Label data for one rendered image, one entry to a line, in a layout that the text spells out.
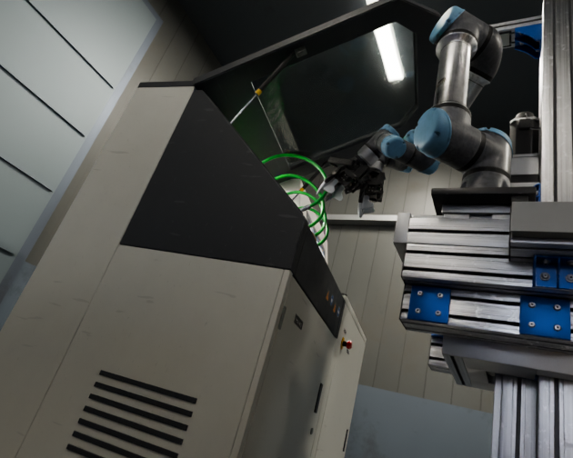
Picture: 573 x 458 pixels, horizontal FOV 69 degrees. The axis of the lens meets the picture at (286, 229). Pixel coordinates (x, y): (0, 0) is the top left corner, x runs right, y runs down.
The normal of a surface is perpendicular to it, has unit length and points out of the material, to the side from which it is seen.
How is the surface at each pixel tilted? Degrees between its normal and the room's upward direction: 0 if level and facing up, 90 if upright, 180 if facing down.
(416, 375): 90
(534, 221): 90
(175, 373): 90
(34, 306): 90
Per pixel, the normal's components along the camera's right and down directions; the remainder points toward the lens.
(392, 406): -0.41, -0.49
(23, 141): 0.87, 0.03
